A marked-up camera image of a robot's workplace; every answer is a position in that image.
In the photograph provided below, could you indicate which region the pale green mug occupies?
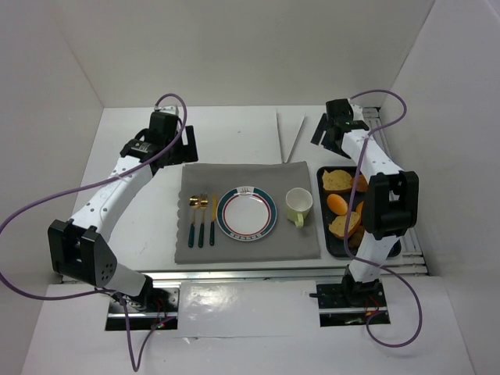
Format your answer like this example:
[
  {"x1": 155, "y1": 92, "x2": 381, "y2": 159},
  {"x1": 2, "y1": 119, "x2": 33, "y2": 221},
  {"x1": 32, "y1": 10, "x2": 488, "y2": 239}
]
[{"x1": 285, "y1": 187, "x2": 313, "y2": 229}]

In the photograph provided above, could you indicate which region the seeded bread slice near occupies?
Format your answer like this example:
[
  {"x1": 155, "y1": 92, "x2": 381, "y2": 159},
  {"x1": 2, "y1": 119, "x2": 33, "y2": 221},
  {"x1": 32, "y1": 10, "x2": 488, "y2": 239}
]
[{"x1": 328, "y1": 212, "x2": 362, "y2": 239}]

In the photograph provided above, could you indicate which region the seeded bread slice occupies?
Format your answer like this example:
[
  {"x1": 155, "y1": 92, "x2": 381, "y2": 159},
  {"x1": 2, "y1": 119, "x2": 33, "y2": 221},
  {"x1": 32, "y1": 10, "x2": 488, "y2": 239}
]
[
  {"x1": 328, "y1": 212, "x2": 362, "y2": 239},
  {"x1": 322, "y1": 170, "x2": 352, "y2": 194}
]

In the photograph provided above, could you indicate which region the gold fork green handle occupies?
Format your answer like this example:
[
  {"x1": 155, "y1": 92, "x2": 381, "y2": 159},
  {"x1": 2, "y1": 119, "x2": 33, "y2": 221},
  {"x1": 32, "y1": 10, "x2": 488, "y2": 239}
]
[{"x1": 198, "y1": 193, "x2": 209, "y2": 248}]

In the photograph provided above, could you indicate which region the orange round bun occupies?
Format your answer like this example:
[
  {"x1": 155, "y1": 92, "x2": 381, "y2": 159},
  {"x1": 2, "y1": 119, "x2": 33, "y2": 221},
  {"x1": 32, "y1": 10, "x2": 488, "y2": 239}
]
[{"x1": 327, "y1": 194, "x2": 348, "y2": 216}]

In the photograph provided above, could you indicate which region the black bread tray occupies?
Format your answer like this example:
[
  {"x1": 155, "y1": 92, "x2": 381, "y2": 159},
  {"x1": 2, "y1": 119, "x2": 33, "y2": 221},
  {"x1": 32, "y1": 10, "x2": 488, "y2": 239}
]
[{"x1": 316, "y1": 166, "x2": 402, "y2": 259}]

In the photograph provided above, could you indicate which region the purple cable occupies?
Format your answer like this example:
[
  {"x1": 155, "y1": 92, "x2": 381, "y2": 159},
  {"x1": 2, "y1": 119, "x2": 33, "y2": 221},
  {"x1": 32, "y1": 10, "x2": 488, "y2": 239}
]
[
  {"x1": 0, "y1": 93, "x2": 188, "y2": 373},
  {"x1": 343, "y1": 89, "x2": 423, "y2": 348}
]

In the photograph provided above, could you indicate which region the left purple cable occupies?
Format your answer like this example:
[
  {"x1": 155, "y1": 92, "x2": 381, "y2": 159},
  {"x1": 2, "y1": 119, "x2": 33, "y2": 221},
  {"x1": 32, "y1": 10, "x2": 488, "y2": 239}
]
[{"x1": 0, "y1": 93, "x2": 188, "y2": 373}]

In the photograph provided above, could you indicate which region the gold knife green handle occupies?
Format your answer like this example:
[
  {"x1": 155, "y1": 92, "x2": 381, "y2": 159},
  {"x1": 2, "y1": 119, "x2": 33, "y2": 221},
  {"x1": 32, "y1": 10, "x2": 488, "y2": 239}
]
[{"x1": 209, "y1": 193, "x2": 218, "y2": 246}]

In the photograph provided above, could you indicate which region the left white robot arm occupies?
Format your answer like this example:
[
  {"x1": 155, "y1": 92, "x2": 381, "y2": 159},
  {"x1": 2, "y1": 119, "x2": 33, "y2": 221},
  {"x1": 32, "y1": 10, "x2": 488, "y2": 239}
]
[{"x1": 48, "y1": 106, "x2": 198, "y2": 311}]

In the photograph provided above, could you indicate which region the white plate with striped rim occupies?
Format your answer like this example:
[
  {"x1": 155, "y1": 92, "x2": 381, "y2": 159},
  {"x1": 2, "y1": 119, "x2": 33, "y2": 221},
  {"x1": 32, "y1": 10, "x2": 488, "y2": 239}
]
[{"x1": 216, "y1": 186, "x2": 277, "y2": 242}]

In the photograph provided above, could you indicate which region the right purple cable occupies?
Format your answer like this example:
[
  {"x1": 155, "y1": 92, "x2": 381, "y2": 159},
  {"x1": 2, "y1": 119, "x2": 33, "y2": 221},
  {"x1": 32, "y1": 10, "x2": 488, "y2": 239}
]
[{"x1": 343, "y1": 89, "x2": 423, "y2": 348}]

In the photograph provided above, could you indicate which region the orange glazed donut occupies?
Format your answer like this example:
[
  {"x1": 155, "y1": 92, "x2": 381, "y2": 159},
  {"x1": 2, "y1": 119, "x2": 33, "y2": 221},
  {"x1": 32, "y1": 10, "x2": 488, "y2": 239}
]
[{"x1": 355, "y1": 174, "x2": 368, "y2": 216}]

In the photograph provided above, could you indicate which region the brown croissant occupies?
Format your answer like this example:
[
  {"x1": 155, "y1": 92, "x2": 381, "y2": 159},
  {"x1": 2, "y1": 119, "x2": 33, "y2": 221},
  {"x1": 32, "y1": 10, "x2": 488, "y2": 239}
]
[{"x1": 348, "y1": 227, "x2": 365, "y2": 249}]

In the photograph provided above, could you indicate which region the gold spoon green handle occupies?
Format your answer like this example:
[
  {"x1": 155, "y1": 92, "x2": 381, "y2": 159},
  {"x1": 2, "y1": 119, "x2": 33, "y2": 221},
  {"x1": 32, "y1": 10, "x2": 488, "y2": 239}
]
[{"x1": 187, "y1": 195, "x2": 200, "y2": 248}]

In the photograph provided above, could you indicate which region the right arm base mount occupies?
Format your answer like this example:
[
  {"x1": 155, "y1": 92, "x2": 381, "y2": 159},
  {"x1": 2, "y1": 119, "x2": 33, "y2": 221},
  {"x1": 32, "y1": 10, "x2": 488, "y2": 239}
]
[{"x1": 309, "y1": 284, "x2": 391, "y2": 327}]

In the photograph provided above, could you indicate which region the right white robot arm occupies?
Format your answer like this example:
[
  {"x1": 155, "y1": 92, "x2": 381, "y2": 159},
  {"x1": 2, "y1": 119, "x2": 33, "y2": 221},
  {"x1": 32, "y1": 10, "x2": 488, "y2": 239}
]
[{"x1": 311, "y1": 98, "x2": 419, "y2": 307}]

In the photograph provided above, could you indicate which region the seeded bread slice far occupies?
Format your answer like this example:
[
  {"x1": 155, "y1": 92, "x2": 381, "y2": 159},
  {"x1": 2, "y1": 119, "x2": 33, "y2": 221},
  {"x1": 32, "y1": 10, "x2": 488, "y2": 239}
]
[{"x1": 322, "y1": 170, "x2": 352, "y2": 194}]

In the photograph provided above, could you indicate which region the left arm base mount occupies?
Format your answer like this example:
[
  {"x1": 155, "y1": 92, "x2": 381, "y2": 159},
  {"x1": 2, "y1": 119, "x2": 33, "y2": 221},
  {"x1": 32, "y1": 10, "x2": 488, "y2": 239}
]
[{"x1": 105, "y1": 284, "x2": 180, "y2": 331}]

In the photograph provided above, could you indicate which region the grey cloth placemat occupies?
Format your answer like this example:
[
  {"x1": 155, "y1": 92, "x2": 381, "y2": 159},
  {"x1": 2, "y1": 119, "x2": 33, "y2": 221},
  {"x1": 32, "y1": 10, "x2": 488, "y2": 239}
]
[{"x1": 174, "y1": 162, "x2": 320, "y2": 265}]

